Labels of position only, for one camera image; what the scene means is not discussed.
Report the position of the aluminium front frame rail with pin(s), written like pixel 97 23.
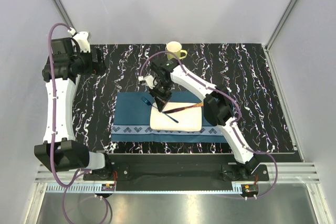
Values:
pixel 287 172

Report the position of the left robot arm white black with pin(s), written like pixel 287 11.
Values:
pixel 59 151

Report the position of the right connector box orange black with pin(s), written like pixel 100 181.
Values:
pixel 251 190

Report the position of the right aluminium frame post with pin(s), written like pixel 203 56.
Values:
pixel 286 14

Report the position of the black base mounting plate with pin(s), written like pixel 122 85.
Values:
pixel 218 166

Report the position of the blue cloth placemat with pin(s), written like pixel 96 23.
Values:
pixel 132 124

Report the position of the left connector box black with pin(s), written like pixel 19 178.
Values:
pixel 110 187

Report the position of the white slotted cable duct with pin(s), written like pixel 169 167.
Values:
pixel 96 188

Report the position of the aluminium frame post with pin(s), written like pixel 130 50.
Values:
pixel 286 14
pixel 66 22

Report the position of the yellow-green ceramic mug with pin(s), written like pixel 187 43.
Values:
pixel 176 48

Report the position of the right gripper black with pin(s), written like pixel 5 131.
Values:
pixel 161 100

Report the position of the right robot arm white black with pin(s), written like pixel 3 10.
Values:
pixel 217 109

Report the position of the blue fork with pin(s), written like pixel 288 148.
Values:
pixel 147 102

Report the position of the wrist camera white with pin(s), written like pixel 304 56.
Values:
pixel 147 81
pixel 80 40

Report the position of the left aluminium frame post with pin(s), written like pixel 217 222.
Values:
pixel 66 22

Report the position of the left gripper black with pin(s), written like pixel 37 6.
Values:
pixel 96 67

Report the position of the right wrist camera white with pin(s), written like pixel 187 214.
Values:
pixel 147 81

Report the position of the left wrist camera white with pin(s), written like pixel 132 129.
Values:
pixel 80 40

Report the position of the white rectangular plate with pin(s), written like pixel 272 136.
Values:
pixel 189 120

